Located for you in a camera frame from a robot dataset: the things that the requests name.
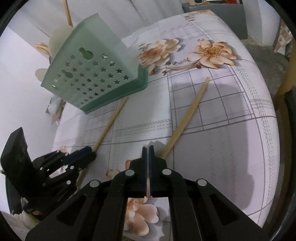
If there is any cream plastic rice paddle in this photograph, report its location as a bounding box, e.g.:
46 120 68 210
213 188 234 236
35 68 48 82

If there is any green white fuzzy sleeve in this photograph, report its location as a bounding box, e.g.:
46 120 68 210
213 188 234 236
1 207 41 240

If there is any open cardboard box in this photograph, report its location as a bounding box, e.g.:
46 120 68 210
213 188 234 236
46 95 66 124

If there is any mint green utensil holder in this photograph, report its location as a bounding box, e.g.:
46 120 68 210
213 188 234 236
41 14 148 113

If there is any floral plaid tablecloth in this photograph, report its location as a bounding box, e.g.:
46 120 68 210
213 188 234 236
52 9 282 241

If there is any white curtain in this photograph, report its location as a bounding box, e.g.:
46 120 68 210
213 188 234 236
22 0 184 39

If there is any wooden chair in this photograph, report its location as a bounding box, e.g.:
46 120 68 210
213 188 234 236
273 40 295 233

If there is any patterned folded board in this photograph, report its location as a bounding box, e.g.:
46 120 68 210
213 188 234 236
274 19 293 60

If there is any grey side cabinet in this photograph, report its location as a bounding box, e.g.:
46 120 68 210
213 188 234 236
182 3 248 40

